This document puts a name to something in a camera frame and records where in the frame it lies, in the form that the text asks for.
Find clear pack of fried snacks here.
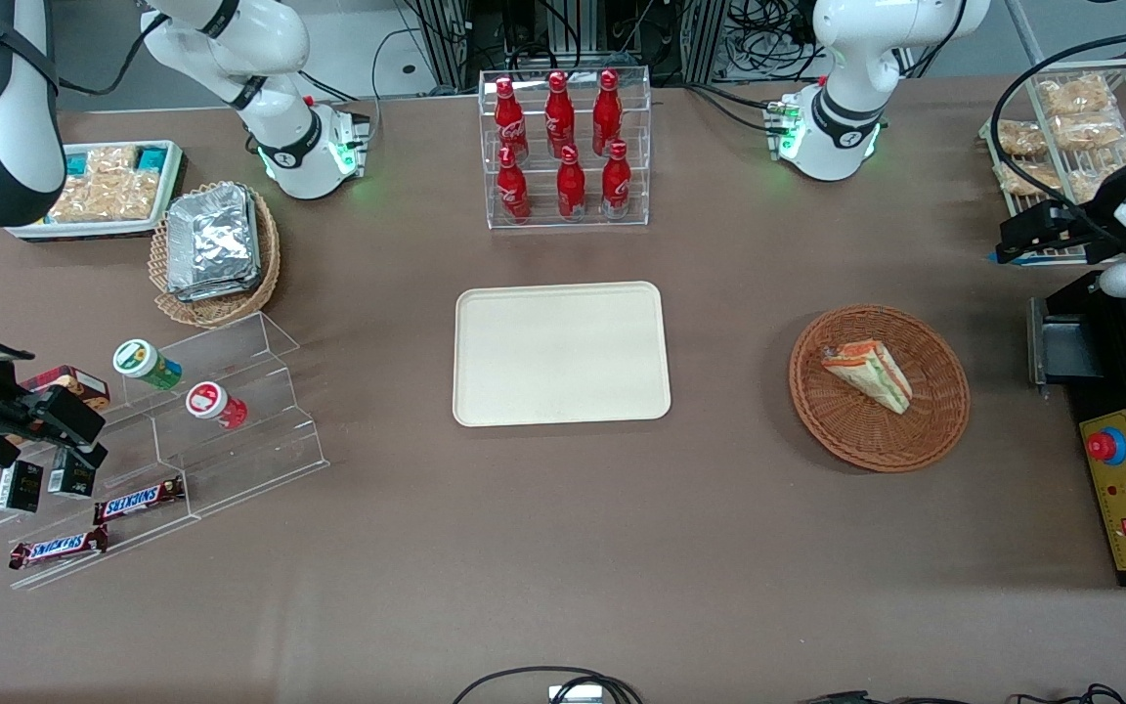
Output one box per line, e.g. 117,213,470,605
996,119,1050,157
1071,142,1126,201
1037,73,1116,116
998,159,1062,197
1052,110,1126,150

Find clear acrylic stepped stand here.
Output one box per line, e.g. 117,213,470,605
0,311,331,593

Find green cup with white lid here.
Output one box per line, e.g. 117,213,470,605
112,338,185,391

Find cream rectangular serving tray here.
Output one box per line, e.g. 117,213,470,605
453,281,672,428

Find small black box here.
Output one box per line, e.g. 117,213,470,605
0,460,44,513
47,450,97,500

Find red-brown chocolate box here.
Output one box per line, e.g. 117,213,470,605
18,365,111,412

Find black cables at arm base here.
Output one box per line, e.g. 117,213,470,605
685,80,791,134

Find brown Snickers bar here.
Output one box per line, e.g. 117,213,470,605
8,525,110,571
93,475,187,526

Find black looped cable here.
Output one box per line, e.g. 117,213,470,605
453,667,644,704

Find plastic-wrapped triangle sandwich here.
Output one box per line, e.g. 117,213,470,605
821,338,914,416

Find stack of foil containers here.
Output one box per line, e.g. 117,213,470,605
165,183,262,303

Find aluminium frame post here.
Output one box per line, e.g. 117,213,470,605
416,0,472,91
680,0,732,85

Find tangle of black cables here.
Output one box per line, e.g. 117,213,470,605
719,0,818,62

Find black machine with yellow panel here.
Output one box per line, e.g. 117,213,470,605
1027,269,1126,590

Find light tan wicker basket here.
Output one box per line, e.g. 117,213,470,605
149,182,282,329

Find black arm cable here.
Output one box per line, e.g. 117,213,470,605
53,10,173,99
989,25,1126,250

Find red cup with white lid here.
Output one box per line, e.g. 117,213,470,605
184,380,249,430

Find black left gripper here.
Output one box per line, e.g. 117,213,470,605
995,198,1126,267

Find white rectangular snack tray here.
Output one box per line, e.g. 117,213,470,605
4,140,185,242

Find thin black cables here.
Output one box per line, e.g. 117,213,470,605
798,682,1126,704

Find clear bag of beige snacks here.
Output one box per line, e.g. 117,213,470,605
84,145,142,179
47,174,161,224

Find round brown wicker basket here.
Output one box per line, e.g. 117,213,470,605
789,304,972,474

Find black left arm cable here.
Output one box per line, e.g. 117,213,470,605
989,25,1126,250

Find red cola bottle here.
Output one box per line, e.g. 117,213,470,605
496,145,532,223
556,145,586,221
601,139,632,218
544,69,576,159
494,76,530,164
591,68,623,157

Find clear acrylic bottle rack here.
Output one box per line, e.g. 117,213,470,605
478,66,653,231

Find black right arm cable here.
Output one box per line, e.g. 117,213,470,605
53,10,173,99

